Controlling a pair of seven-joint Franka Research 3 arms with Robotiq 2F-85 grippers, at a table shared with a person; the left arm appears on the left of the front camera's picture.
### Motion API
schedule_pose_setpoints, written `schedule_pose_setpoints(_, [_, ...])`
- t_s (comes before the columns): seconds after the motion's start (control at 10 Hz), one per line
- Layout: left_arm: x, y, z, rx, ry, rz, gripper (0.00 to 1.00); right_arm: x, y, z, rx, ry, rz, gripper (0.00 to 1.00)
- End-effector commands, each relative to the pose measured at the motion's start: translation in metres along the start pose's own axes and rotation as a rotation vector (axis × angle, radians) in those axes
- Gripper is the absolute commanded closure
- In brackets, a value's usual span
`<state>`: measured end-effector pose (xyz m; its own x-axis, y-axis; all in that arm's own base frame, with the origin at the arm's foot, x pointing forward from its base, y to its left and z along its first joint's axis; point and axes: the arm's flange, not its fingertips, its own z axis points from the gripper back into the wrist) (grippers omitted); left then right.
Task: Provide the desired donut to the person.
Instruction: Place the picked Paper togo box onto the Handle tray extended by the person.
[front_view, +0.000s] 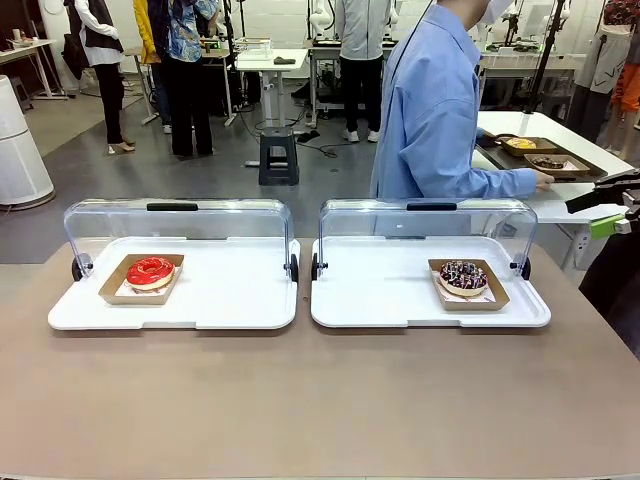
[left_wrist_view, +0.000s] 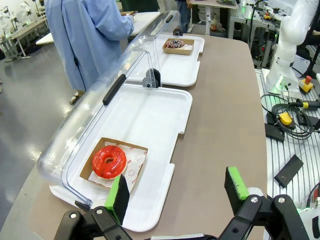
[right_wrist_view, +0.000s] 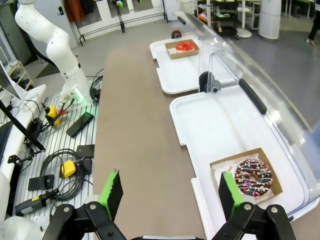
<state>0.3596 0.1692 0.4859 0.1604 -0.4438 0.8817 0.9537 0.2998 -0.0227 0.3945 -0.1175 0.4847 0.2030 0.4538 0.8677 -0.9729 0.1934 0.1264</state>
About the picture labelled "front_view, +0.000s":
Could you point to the black tripod pole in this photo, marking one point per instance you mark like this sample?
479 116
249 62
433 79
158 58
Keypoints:
542 65

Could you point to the light wooden desk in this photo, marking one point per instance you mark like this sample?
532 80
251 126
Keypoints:
25 50

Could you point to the white workbench desk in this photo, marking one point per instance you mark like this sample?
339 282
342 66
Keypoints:
515 62

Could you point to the brown cardboard donut tray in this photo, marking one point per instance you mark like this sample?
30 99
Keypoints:
475 305
130 299
575 166
545 146

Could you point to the white standing desk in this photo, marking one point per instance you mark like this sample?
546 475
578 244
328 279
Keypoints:
270 62

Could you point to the grey plastic step stool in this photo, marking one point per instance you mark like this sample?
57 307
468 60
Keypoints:
278 155

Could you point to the yellow sprinkled donut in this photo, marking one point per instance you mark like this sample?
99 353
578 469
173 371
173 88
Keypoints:
520 144

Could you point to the large white table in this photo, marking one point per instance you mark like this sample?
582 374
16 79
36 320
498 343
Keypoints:
575 135

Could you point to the white air purifier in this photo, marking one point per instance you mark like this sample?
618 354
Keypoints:
20 150

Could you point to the person's right forearm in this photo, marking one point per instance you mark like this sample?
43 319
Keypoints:
500 182

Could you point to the person in blue patterned shirt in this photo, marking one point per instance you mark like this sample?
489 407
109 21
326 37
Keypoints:
187 75

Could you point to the person in black vest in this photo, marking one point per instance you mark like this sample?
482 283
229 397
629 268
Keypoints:
107 75

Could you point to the red glazed donut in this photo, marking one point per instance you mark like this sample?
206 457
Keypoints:
145 275

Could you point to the person in grey shirt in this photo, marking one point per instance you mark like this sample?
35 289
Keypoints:
360 50

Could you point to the black fabric cover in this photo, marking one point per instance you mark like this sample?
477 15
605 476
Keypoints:
612 290

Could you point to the clear hinged display lid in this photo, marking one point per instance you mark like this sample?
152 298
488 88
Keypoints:
225 220
475 222

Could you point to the person in yellow jacket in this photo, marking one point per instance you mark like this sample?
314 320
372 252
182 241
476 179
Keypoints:
145 35

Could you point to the person's right hand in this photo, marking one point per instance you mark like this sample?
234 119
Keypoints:
544 181

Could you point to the white display tray base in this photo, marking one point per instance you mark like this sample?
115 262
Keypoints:
225 290
375 290

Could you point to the black serving tray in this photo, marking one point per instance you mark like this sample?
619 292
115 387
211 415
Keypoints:
500 152

